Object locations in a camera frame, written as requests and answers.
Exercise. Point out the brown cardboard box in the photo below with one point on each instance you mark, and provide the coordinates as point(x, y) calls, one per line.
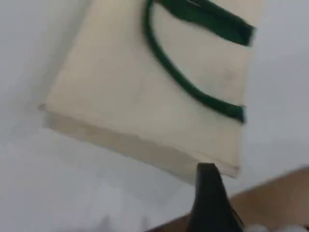
point(270, 200)

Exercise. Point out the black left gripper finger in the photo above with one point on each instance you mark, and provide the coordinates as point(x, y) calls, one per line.
point(212, 205)

